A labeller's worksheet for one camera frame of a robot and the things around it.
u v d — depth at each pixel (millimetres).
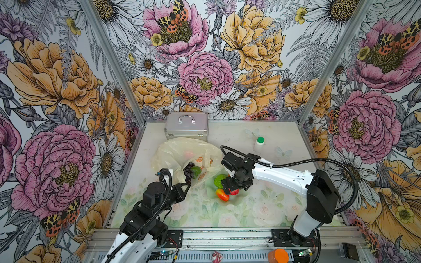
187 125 987
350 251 700
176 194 630
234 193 832
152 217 496
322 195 442
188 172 894
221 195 826
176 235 757
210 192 852
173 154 914
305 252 715
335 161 464
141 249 589
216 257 662
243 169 592
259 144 995
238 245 733
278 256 623
